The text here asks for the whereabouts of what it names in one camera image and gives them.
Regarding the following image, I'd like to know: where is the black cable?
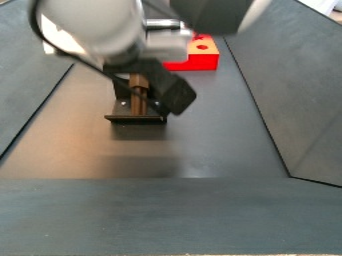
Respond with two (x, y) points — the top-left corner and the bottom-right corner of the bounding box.
(27, 0), (149, 101)

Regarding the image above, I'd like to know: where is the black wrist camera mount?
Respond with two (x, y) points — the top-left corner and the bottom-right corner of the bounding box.
(103, 59), (197, 116)

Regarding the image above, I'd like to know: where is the red foam shape board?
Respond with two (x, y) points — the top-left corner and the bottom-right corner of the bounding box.
(163, 34), (221, 71)

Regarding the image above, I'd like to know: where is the dark grey curved fixture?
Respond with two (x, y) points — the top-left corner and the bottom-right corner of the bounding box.
(105, 73), (167, 124)

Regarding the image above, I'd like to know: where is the brown three prong object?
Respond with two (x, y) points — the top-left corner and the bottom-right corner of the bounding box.
(130, 74), (150, 116)

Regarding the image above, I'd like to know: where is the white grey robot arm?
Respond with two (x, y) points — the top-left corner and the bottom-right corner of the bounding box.
(28, 0), (273, 65)

